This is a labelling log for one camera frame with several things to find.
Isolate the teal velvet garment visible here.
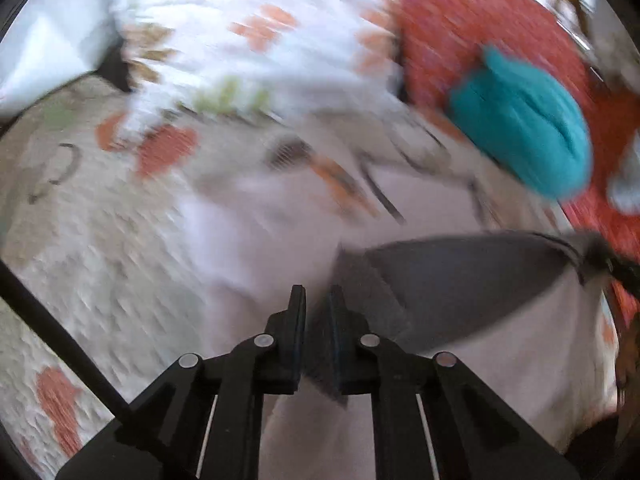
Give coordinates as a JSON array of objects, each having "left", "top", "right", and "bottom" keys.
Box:
[{"left": 447, "top": 45, "right": 594, "bottom": 202}]

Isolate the white floral pillow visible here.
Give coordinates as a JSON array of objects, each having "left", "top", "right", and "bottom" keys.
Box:
[{"left": 107, "top": 0, "right": 407, "bottom": 128}]

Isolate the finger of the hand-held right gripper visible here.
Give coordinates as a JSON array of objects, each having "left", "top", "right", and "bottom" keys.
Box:
[{"left": 580, "top": 232, "right": 640, "bottom": 297}]

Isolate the quilted patchwork bedspread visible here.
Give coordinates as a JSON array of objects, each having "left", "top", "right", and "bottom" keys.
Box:
[{"left": 0, "top": 76, "right": 621, "bottom": 480}]

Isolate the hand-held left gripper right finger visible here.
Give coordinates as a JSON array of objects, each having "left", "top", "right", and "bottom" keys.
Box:
[{"left": 327, "top": 284, "right": 581, "bottom": 480}]

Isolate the orange floral bedsheet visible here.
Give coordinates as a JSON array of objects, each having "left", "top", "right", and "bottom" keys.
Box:
[{"left": 394, "top": 0, "right": 640, "bottom": 283}]

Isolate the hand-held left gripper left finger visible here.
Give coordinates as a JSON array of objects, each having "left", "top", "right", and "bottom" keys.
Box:
[{"left": 55, "top": 284, "right": 307, "bottom": 480}]

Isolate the pale blue cloth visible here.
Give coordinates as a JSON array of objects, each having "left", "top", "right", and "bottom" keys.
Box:
[{"left": 606, "top": 135, "right": 640, "bottom": 212}]

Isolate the black cable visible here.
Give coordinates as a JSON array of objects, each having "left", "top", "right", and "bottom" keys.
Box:
[{"left": 0, "top": 262, "right": 151, "bottom": 441}]

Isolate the white cloth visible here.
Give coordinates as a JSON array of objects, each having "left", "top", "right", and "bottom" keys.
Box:
[{"left": 181, "top": 127, "right": 622, "bottom": 480}]

